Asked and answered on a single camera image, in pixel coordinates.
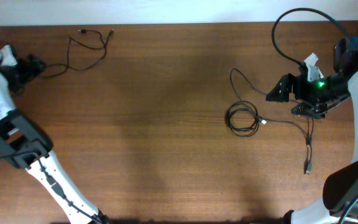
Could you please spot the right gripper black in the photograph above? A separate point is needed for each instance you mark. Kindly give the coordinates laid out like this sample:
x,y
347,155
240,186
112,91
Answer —
x,y
299,90

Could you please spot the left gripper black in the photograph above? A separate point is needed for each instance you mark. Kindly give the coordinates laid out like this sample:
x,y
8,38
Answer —
x,y
30,65

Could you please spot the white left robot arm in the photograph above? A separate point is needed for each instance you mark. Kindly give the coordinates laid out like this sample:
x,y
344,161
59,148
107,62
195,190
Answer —
x,y
25,145

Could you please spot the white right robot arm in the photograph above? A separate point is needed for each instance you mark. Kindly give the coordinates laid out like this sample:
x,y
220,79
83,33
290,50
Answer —
x,y
339,201

